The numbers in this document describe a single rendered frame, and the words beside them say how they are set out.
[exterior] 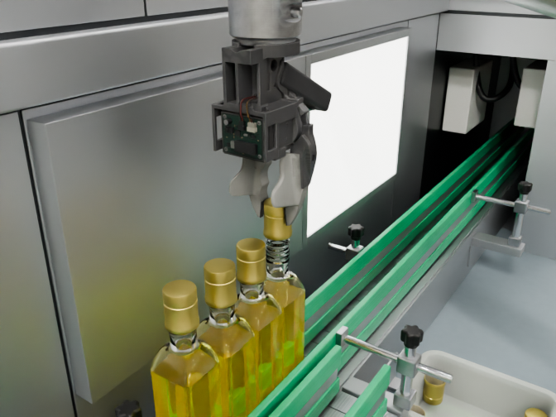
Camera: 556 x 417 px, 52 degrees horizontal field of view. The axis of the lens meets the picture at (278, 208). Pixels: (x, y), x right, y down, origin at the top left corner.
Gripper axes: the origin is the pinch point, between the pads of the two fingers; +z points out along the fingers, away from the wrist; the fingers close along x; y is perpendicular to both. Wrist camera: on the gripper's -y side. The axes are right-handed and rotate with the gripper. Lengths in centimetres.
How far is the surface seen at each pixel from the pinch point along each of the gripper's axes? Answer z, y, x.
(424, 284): 31, -43, 5
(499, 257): 44, -87, 9
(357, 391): 30.0, -8.0, 8.3
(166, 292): 2.2, 18.8, -0.3
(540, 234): 38, -94, 16
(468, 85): 5, -105, -10
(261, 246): 2.2, 5.8, 1.8
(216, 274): 2.3, 13.1, 1.3
